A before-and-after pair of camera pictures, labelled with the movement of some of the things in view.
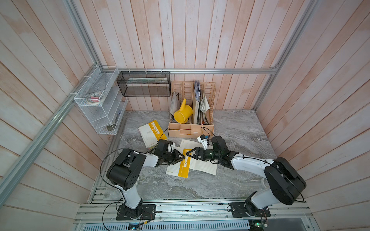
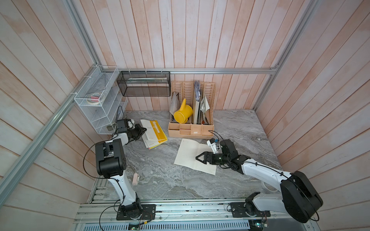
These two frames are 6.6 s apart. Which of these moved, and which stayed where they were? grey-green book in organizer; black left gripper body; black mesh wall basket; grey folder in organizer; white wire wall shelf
Moved: black left gripper body
Stayed: grey-green book in organizer; black mesh wall basket; white wire wall shelf; grey folder in organizer
